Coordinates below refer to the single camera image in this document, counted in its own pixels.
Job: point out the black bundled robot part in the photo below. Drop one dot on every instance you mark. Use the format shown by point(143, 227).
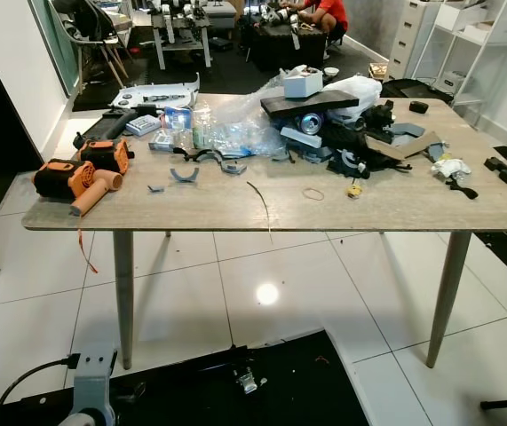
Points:
point(355, 138)

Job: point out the black curved bracket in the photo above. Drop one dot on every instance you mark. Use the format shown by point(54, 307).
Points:
point(200, 153)

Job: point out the brown rubber band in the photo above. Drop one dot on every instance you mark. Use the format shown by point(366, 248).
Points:
point(304, 193)

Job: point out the person in red shirt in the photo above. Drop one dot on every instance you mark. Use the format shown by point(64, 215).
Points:
point(328, 11)

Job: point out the flat black board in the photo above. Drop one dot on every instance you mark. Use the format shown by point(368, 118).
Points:
point(306, 101)

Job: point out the white cardboard box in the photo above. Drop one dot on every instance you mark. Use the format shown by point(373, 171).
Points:
point(303, 82)

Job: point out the small grey plastic piece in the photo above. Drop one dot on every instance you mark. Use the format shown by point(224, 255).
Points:
point(156, 188)

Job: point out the white shelving unit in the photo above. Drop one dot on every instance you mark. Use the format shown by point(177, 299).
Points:
point(462, 22)

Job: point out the grey curved plastic part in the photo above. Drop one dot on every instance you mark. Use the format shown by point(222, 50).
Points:
point(184, 178)

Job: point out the grey keypad device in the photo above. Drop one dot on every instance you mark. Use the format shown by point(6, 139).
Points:
point(142, 124)

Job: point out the white robot shell plate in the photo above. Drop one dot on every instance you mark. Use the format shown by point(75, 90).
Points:
point(160, 90)

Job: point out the grey wooden table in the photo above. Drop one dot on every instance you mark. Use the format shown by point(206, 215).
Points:
point(235, 211)

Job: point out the orange black heat gun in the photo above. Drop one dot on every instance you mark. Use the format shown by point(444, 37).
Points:
point(62, 177)

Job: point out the grey block part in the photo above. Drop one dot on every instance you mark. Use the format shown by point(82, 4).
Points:
point(299, 140)

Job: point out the crumpled white paper trash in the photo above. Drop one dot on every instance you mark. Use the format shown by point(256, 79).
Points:
point(450, 168)

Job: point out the chair with dark clothes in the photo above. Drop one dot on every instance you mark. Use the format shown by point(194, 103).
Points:
point(89, 22)

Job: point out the white workbench with robot parts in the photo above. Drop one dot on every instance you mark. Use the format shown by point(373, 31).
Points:
point(182, 19)

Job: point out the brown cardboard piece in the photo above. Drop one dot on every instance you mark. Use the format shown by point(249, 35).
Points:
point(417, 144)

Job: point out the small black box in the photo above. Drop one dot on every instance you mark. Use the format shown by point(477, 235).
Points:
point(418, 106)

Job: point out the small blue box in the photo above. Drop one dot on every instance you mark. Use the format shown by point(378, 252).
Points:
point(178, 119)

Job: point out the white plastic bag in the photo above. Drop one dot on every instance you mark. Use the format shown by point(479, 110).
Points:
point(358, 89)

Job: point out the clear plastic bag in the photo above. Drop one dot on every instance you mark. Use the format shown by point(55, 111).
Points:
point(235, 129)

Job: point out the long black tool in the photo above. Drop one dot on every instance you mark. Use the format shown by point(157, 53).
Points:
point(106, 124)

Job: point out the small yellow trash piece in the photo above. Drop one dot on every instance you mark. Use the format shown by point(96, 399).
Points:
point(355, 190)

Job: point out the low black table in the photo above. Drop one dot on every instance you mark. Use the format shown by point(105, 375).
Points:
point(280, 44)

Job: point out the blue drinks can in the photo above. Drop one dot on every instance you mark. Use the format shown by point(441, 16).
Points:
point(312, 123)

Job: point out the orange black power tool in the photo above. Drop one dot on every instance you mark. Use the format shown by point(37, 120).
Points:
point(106, 154)

